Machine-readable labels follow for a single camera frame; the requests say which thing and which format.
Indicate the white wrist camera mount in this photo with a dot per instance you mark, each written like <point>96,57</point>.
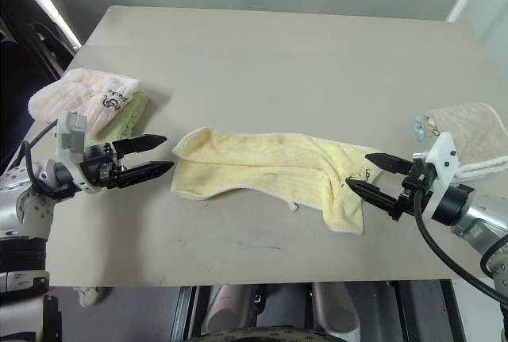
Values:
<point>442,159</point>
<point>71,135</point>

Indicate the folded pink towel with print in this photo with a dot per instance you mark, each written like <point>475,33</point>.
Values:
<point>75,96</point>

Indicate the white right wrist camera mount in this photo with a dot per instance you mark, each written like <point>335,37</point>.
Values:
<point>442,159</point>

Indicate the yellow towel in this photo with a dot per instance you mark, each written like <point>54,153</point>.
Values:
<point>254,159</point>

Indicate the black curved dotted shape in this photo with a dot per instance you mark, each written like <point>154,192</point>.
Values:
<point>266,336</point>

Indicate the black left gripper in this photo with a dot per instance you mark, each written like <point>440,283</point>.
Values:
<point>97,163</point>

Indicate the folded beige towel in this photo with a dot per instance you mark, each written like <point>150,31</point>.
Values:
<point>472,135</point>

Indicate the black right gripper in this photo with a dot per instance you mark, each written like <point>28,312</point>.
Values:
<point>414,183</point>

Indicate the white slanted bar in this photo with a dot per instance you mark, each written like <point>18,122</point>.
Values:
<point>51,8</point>

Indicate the folded green towel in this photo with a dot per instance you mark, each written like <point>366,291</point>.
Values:
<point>127,117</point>

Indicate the pale pink cloth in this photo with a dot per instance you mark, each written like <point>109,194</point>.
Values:
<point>90,295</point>

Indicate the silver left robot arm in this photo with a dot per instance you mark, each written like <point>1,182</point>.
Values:
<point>28,207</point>

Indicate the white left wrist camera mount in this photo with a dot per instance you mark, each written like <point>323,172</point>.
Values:
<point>71,135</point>

